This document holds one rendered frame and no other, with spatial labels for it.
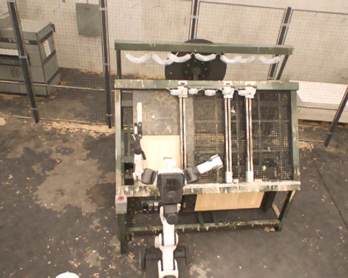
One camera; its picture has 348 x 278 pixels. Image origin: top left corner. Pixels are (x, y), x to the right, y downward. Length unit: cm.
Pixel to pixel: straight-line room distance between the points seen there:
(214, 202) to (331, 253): 164
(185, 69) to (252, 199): 192
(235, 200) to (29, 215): 275
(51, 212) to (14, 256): 73
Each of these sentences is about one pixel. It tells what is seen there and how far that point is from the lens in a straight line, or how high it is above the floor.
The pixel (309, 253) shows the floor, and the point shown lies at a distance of 463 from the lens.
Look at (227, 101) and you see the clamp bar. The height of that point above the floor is 168.
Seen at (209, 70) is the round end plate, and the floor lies 185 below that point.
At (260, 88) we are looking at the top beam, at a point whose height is 182.
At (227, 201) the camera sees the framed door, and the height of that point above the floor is 39.
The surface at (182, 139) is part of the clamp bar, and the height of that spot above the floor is 132.
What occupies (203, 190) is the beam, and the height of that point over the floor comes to 85.
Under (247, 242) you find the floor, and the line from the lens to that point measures 442.
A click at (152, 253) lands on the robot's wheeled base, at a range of 387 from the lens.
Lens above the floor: 340
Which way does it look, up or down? 35 degrees down
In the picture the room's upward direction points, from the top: 5 degrees clockwise
